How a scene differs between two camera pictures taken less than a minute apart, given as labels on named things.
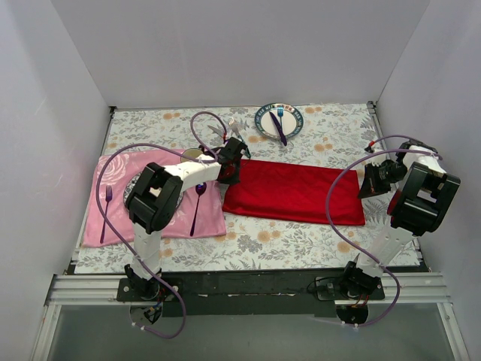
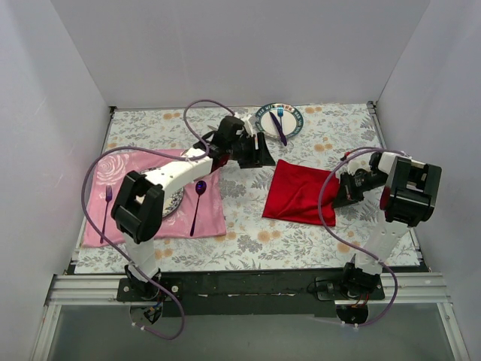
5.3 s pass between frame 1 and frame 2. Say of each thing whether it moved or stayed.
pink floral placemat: stayed
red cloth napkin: moved
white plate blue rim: stayed
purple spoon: stayed
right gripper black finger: moved
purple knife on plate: stayed
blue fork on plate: stayed
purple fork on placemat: stayed
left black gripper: moved
